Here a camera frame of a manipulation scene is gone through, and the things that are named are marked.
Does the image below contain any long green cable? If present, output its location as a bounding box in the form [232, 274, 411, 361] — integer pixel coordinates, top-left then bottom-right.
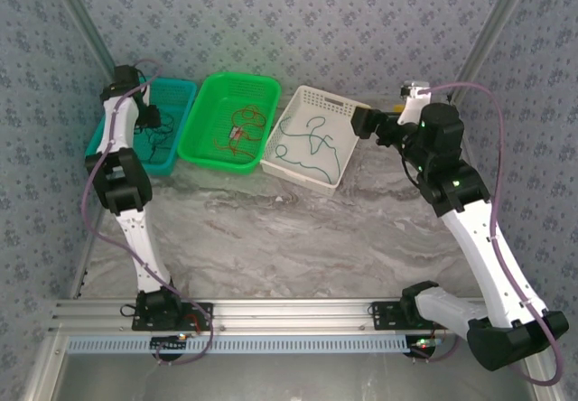
[274, 116, 343, 184]

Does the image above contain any short green cable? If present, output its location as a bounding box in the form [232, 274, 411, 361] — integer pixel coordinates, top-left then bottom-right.
[306, 115, 336, 156]

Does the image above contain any white plastic basket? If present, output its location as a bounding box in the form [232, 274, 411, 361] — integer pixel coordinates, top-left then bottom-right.
[260, 85, 373, 198]

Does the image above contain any teal plastic basket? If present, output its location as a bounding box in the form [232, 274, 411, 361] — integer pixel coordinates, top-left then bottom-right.
[85, 77, 199, 178]

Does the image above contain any green plastic basket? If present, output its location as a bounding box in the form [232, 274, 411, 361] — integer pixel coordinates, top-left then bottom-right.
[177, 72, 282, 176]

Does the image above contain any small black controller board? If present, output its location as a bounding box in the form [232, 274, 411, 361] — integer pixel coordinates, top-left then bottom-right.
[407, 333, 446, 362]
[150, 333, 190, 362]

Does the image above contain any grey metal panel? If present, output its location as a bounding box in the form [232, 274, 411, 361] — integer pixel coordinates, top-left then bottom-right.
[24, 333, 564, 401]

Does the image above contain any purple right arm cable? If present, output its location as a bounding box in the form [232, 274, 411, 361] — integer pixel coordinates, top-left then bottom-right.
[417, 80, 564, 387]

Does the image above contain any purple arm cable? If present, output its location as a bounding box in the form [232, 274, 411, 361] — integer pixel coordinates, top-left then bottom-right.
[417, 80, 564, 387]
[80, 57, 216, 367]

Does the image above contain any aluminium corner post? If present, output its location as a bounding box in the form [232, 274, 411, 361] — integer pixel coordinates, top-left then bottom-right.
[47, 0, 117, 81]
[446, 0, 541, 104]

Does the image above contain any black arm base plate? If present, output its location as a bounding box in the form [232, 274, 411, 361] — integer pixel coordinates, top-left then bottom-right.
[370, 300, 434, 331]
[131, 301, 214, 331]

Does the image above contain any aluminium mounting rail beam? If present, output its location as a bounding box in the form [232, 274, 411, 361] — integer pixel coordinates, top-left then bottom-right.
[49, 299, 538, 332]

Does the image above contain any white slotted cable duct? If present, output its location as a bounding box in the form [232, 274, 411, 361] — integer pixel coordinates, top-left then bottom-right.
[67, 333, 410, 355]

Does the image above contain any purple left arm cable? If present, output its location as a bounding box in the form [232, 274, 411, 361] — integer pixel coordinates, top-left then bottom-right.
[80, 57, 216, 367]

